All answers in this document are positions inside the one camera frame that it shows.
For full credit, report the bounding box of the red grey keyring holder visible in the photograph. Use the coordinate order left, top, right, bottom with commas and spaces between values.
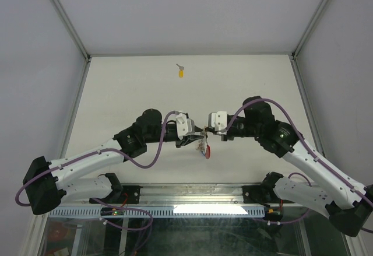
196, 133, 211, 160

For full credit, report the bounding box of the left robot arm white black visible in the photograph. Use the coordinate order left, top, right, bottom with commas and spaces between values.
20, 108, 203, 215

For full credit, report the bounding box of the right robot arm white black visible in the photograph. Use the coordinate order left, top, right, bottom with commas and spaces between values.
209, 96, 372, 237

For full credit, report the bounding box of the yellow tag key far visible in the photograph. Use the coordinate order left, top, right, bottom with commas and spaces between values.
176, 64, 185, 78

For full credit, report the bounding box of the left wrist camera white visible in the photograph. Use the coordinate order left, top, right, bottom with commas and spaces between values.
175, 113, 195, 139

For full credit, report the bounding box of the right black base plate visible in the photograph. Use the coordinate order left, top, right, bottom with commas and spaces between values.
242, 185, 272, 206

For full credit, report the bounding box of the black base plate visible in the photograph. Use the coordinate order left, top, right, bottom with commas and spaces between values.
242, 185, 272, 206
98, 184, 142, 205

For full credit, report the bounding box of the aluminium front rail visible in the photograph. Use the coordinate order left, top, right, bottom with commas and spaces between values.
36, 182, 350, 209

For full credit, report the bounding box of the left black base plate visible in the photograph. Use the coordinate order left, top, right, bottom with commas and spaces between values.
98, 184, 142, 205

